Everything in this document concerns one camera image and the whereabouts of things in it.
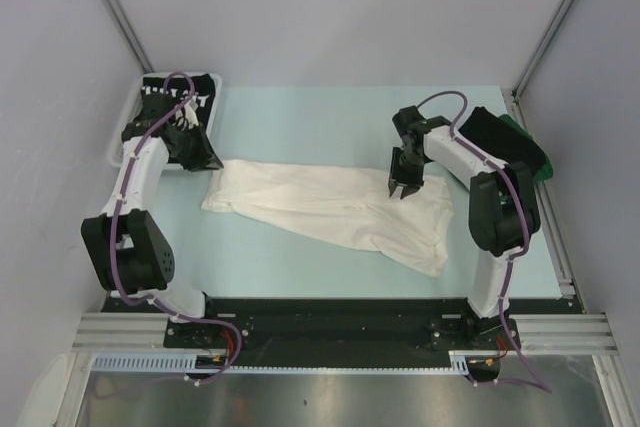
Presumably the light blue cable duct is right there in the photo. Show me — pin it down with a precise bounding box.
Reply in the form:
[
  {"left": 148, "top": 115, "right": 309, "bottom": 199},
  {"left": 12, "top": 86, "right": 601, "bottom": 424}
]
[{"left": 92, "top": 353, "right": 469, "bottom": 376}]

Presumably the folded black t-shirt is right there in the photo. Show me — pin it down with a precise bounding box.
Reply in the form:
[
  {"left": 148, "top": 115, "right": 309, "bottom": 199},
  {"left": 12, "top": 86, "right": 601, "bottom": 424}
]
[{"left": 459, "top": 107, "right": 545, "bottom": 174}]

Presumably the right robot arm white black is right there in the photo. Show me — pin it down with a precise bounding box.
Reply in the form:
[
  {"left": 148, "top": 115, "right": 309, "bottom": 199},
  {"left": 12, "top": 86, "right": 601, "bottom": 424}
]
[{"left": 388, "top": 106, "right": 540, "bottom": 348}]

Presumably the folded green t-shirt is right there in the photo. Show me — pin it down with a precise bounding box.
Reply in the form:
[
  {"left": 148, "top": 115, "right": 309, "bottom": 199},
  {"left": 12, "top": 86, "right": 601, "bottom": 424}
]
[{"left": 499, "top": 114, "right": 554, "bottom": 184}]

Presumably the aluminium front frame rail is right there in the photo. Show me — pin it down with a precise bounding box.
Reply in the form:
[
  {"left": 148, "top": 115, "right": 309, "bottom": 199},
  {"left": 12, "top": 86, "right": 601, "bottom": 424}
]
[{"left": 71, "top": 313, "right": 618, "bottom": 356}]

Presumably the white floral print t-shirt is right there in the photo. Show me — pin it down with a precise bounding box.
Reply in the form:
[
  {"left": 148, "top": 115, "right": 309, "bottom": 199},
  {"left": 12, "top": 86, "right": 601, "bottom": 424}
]
[{"left": 201, "top": 159, "right": 454, "bottom": 278}]

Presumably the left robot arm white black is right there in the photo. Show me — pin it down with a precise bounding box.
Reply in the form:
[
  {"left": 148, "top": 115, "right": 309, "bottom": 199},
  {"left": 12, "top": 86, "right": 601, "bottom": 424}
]
[{"left": 81, "top": 91, "right": 223, "bottom": 347}]

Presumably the black t-shirt white lettering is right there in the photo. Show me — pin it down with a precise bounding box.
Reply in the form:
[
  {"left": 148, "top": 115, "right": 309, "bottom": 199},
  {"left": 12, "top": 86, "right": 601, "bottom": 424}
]
[{"left": 121, "top": 74, "right": 223, "bottom": 171}]

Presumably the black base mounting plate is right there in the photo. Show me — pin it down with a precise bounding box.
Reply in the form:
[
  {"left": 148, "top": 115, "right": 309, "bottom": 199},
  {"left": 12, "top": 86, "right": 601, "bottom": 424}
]
[{"left": 90, "top": 298, "right": 584, "bottom": 369}]

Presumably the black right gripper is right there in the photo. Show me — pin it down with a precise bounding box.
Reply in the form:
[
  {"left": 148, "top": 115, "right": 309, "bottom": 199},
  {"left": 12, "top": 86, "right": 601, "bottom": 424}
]
[{"left": 388, "top": 146, "right": 428, "bottom": 198}]

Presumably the white plastic laundry basket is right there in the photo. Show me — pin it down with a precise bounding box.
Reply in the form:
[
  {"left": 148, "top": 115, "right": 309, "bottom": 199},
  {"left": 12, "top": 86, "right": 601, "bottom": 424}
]
[{"left": 106, "top": 72, "right": 223, "bottom": 168}]

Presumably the right rear aluminium post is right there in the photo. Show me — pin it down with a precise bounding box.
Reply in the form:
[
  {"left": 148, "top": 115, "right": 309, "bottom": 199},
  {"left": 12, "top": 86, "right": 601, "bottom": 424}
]
[{"left": 511, "top": 0, "right": 579, "bottom": 101}]

